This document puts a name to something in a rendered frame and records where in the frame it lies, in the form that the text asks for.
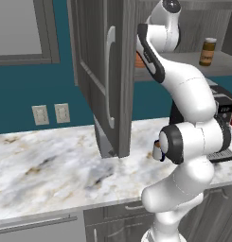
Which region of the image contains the white wall outlet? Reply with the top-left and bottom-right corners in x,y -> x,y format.
31,104 -> 50,127
54,102 -> 71,125

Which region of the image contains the grey wall cabinet with shelf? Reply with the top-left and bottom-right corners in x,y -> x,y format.
134,0 -> 232,83

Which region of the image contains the grey base cabinet door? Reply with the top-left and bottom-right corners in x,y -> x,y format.
179,184 -> 232,242
83,213 -> 157,242

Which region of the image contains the grey drawer front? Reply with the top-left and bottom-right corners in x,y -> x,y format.
102,201 -> 153,219

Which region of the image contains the black coffee machine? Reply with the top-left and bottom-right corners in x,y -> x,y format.
169,78 -> 232,164

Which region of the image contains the orange bottle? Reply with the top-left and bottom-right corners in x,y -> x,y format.
134,51 -> 147,69

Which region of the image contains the grey curved door handle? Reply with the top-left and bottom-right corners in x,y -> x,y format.
104,26 -> 117,130

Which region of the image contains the white mug with coffee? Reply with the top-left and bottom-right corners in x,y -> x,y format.
152,139 -> 168,163

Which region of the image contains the amber bottle with white lid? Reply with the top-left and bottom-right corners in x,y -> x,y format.
198,37 -> 218,67

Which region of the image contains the grey window frame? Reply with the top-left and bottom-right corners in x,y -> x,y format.
0,0 -> 61,67

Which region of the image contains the grey dishwasher front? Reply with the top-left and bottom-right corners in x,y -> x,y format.
0,210 -> 87,242

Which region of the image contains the grey drawer handle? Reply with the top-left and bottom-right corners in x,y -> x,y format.
124,204 -> 146,212

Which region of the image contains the grey wooden cabinet door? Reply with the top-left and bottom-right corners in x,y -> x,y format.
221,9 -> 232,59
66,0 -> 139,159

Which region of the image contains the grey dishwasher handle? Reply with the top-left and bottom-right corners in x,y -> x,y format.
0,215 -> 79,236

